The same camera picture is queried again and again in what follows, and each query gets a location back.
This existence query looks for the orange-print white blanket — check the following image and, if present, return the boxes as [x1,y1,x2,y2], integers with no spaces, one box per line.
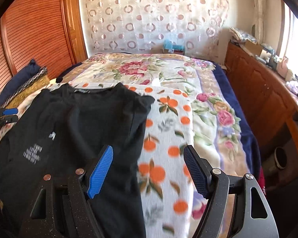
[0,77,214,238]

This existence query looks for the long wooden cabinet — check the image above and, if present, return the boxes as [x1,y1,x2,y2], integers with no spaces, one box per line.
[224,42,298,190]

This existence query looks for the dark shoe on floor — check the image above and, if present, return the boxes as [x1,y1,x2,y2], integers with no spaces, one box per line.
[273,147,287,170]

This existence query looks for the blue box on headboard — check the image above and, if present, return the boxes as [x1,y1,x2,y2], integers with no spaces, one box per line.
[163,39,185,53]

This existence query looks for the cardboard box on cabinet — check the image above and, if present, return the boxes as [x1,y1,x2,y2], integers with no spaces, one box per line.
[244,40,263,56]

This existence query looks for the circle-pattern sheer curtain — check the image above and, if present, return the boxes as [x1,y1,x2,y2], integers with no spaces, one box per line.
[79,0,229,60]

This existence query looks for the black t-shirt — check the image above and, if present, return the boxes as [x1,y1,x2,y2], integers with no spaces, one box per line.
[0,84,154,237]

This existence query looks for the red fabric beside bed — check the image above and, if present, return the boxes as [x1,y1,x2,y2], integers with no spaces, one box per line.
[257,168,266,195]

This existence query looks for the floral bedspread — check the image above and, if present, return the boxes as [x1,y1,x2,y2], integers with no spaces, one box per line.
[57,52,264,238]

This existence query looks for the stack of papers on cabinet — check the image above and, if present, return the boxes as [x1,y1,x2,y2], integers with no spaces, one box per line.
[229,27,257,44]

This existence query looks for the wooden wardrobe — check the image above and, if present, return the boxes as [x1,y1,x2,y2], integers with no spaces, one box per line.
[0,0,87,93]

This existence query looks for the pink pitcher on cabinet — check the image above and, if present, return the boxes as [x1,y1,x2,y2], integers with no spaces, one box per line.
[276,57,288,79]

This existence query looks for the folded navy and gold clothes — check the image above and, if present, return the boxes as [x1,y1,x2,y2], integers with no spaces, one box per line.
[0,59,48,107]

